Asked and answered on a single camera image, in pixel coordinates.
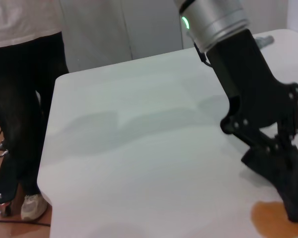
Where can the grey cloth lump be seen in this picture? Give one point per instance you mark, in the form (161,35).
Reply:
(265,41)

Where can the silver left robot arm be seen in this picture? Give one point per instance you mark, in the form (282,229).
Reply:
(211,19)

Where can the white sneaker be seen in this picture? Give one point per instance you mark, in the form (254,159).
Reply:
(33,207)

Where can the orange liquid stain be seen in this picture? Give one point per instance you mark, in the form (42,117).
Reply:
(270,220)

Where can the person in black trousers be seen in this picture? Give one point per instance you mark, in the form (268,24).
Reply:
(22,86)

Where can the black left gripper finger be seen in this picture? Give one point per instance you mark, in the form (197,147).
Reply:
(260,141)
(289,124)

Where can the dark cloth rag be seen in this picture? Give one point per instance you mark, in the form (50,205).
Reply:
(288,181)

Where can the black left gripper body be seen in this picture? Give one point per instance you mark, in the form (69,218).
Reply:
(250,86)

